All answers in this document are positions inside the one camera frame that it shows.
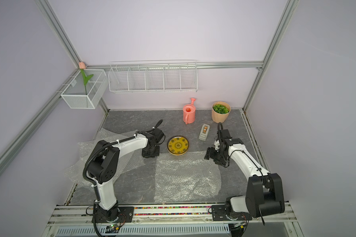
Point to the pink artificial tulip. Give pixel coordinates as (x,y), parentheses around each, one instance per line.
(86,78)

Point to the potted green plant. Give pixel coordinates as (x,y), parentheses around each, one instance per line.
(220,111)

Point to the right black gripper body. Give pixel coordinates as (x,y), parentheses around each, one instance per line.
(216,155)

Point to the pink watering can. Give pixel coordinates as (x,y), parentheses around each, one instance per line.
(189,112)

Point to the small white wire basket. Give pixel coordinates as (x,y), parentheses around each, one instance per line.
(74,94)

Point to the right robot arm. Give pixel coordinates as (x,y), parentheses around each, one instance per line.
(264,195)

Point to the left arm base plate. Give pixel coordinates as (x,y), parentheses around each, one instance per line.
(115,215)

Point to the long white wire basket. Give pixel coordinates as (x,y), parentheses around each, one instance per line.
(153,76)

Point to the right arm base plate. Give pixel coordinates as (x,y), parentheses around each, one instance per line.
(220,213)

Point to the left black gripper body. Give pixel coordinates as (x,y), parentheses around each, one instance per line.
(151,152)

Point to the yellow patterned dinner plate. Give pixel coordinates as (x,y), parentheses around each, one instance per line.
(178,145)

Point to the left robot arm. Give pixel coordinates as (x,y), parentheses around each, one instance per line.
(101,167)

